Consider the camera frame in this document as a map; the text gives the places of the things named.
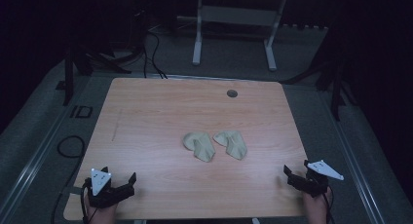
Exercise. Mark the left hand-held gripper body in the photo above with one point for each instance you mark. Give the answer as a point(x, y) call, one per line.
point(104, 193)

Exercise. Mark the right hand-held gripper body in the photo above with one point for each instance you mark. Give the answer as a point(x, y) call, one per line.
point(313, 185)

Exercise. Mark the beige sock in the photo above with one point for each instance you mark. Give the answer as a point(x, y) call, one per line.
point(201, 147)
point(234, 144)

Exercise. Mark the person's left hand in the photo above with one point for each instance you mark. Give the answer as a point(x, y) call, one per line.
point(102, 216)

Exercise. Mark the person's right hand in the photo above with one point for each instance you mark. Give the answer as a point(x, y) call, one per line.
point(318, 207)

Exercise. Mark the black tripod stand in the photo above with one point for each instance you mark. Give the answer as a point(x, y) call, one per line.
point(334, 74)
point(78, 61)

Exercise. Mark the white metal desk frame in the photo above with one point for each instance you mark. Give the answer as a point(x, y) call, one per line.
point(235, 15)

